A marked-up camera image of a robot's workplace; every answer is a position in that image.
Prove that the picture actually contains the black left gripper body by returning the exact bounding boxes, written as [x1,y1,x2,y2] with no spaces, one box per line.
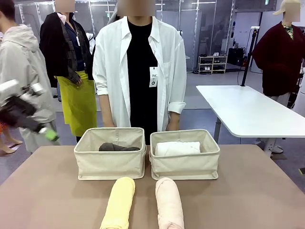
[0,94,41,132]

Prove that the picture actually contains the grey towel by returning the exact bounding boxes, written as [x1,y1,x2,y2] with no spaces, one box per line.
[99,142,141,152]

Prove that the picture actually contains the yellow towel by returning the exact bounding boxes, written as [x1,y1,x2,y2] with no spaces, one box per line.
[99,177,136,229]

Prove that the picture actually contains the white towel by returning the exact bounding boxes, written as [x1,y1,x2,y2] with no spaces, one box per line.
[154,141,201,156]

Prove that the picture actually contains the pink towel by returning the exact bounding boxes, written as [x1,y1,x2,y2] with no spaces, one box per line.
[155,177,185,229]

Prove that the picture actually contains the person's left hand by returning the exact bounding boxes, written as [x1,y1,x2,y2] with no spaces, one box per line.
[168,118,181,131]

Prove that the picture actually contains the bare mannequin legs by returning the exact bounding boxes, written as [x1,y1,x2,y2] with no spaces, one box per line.
[0,124,23,155]

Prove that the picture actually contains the person in grey hoodie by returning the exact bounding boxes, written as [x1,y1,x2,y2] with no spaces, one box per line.
[0,0,61,153]

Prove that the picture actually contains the mannequin with yellow skirt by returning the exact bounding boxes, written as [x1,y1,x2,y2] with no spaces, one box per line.
[39,0,98,137]

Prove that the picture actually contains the beige fabric basket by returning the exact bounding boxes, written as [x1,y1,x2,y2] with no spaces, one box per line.
[149,129,220,181]
[73,127,146,181]

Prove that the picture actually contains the person in white shirt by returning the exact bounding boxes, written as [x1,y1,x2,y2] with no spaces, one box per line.
[92,0,188,145]

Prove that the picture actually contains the white name badge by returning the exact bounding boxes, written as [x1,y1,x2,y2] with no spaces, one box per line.
[149,66,159,88]

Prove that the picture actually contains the white shoe rack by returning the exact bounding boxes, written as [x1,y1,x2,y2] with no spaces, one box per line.
[198,55,228,75]

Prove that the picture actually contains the white side table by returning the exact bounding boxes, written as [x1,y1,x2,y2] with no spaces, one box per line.
[195,85,305,144]

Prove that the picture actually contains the black equipment case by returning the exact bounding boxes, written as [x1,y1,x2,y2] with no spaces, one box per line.
[228,47,244,65]

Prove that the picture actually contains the white sneaker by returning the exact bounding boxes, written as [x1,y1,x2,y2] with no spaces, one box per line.
[271,144,285,154]

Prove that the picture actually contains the mannequin with maroon sweater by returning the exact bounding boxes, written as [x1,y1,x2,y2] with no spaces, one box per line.
[252,0,305,97]

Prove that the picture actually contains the beige hat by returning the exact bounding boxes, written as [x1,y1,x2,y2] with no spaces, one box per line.
[273,0,287,16]

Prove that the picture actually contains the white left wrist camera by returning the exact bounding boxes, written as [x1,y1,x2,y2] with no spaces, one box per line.
[0,79,46,102]

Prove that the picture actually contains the black camera pole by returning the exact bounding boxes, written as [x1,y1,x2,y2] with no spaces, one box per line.
[241,27,260,87]

